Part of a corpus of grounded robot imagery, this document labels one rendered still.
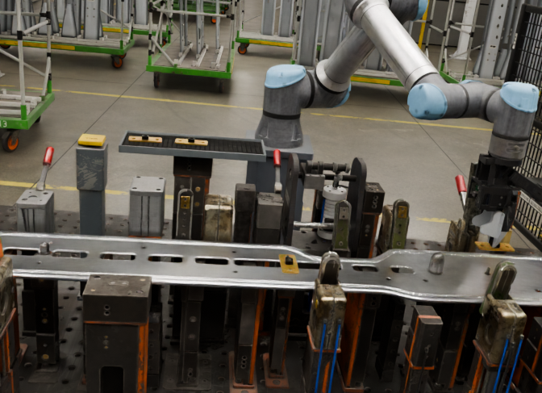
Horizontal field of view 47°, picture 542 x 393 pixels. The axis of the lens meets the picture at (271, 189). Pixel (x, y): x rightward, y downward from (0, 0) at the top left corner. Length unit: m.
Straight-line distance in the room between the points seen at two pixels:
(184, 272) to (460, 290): 0.60
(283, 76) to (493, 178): 0.72
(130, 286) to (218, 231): 0.34
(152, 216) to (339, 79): 0.72
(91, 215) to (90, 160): 0.16
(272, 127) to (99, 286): 0.85
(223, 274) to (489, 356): 0.56
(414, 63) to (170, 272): 0.69
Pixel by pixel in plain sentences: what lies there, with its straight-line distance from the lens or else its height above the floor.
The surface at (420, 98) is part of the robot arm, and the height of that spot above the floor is 1.39.
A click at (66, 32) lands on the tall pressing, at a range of 9.02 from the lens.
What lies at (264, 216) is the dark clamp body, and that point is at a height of 1.04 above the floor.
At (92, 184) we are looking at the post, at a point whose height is 1.05.
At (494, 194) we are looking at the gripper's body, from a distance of 1.42.
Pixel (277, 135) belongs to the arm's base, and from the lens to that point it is 1.87.
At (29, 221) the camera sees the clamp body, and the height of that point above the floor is 1.01.
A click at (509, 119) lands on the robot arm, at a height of 1.37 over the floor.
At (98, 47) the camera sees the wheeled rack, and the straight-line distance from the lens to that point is 8.60.
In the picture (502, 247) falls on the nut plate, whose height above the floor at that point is 1.07.
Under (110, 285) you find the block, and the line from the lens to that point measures 1.24.
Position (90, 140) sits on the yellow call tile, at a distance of 1.65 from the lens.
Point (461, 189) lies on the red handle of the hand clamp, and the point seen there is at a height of 1.12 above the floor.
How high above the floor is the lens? 1.65
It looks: 21 degrees down
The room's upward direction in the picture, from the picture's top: 6 degrees clockwise
